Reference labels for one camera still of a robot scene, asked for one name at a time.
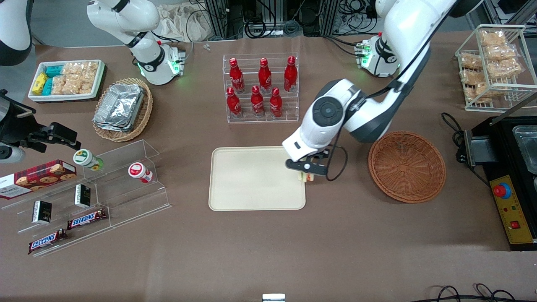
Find yellow emergency stop box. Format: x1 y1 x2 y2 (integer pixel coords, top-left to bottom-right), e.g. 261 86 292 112
490 175 537 245

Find light oval wicker basket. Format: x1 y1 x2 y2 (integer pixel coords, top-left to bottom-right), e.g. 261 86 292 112
92 78 154 142

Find beige cloth bag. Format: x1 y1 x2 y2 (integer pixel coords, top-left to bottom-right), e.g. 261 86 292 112
157 3 211 42

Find beige plastic tray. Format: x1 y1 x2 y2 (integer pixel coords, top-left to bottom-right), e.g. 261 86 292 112
209 146 307 211

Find clear container in appliance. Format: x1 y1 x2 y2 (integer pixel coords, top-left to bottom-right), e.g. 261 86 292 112
513 125 537 175

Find yellow snack packet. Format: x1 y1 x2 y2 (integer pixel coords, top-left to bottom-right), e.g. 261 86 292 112
32 72 49 95

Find black appliance power cable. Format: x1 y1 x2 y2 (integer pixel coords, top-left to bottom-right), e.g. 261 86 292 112
441 112 491 187

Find red tartan cookie box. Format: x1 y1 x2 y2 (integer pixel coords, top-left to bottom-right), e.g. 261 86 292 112
0 159 77 200

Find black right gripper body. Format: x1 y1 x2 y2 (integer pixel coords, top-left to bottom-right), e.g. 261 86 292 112
0 89 52 153

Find white rectangular snack tray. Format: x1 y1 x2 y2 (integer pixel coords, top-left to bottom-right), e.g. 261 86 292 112
28 60 105 102

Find white wire rack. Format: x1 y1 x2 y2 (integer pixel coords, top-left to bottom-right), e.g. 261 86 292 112
455 24 537 112

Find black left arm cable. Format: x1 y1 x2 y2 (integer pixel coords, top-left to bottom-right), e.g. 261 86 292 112
326 78 420 182

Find black appliance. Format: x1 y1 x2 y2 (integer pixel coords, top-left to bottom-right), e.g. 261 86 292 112
464 115 537 252

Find bagged fried snack pack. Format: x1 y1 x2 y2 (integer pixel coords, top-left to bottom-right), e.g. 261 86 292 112
459 52 484 70
487 59 524 79
480 29 507 47
485 44 517 62
461 69 487 85
466 83 490 104

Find aluminium frame post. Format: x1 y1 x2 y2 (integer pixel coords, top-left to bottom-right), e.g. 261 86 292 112
327 0 349 35
205 0 230 39

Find black floor cables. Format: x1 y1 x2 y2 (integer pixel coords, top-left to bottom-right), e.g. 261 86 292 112
420 283 537 302

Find red cola bottle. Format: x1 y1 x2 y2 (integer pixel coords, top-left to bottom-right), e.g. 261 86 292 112
284 56 298 93
258 58 272 94
250 86 266 117
226 87 242 118
269 87 283 118
229 58 245 94

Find stacked foil containers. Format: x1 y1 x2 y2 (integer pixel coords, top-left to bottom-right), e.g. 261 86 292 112
93 83 145 133

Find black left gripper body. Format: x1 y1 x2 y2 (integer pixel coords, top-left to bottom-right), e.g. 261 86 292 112
285 152 331 177

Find snickers chocolate bar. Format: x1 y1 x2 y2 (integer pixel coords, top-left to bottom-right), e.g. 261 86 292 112
67 209 107 230
28 229 68 255

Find clear acrylic bottle rack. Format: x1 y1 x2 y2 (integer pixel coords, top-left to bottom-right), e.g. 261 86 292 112
222 53 300 123

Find red lid small bottle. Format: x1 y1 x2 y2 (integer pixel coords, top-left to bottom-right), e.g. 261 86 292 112
128 162 154 183

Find green lid small bottle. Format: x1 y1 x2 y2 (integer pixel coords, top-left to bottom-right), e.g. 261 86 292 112
73 149 104 171

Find brown wicker basket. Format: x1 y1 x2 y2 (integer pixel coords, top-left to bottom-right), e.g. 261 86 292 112
368 131 446 204

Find clear acrylic stepped shelf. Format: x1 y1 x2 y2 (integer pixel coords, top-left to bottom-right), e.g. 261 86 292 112
0 140 172 257

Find small black box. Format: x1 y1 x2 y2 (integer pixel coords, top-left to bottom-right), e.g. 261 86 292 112
75 184 91 208
32 200 52 224

